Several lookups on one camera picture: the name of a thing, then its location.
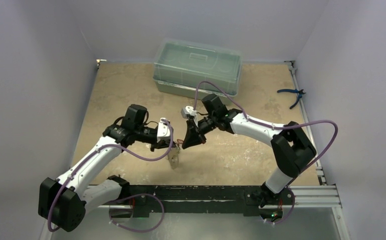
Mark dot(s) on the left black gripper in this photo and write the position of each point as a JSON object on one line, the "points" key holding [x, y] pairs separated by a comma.
{"points": [[163, 143]]}

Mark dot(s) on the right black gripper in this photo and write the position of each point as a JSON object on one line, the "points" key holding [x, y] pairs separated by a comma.
{"points": [[196, 127]]}

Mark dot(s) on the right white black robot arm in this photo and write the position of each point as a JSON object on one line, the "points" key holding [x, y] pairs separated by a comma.
{"points": [[292, 149]]}

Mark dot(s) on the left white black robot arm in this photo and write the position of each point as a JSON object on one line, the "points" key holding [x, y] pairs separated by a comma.
{"points": [[114, 141]]}

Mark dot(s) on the clear green plastic storage box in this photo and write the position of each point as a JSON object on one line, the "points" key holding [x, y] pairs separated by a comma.
{"points": [[192, 69]]}

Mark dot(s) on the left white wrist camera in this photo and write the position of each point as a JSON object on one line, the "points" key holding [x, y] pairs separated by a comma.
{"points": [[163, 130]]}

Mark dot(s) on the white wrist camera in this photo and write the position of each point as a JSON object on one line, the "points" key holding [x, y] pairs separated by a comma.
{"points": [[189, 113], [163, 130]]}

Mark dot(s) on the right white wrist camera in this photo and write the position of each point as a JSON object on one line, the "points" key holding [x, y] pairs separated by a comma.
{"points": [[189, 113]]}

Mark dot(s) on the aluminium frame rail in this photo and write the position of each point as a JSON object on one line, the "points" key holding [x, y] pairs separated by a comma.
{"points": [[322, 197]]}

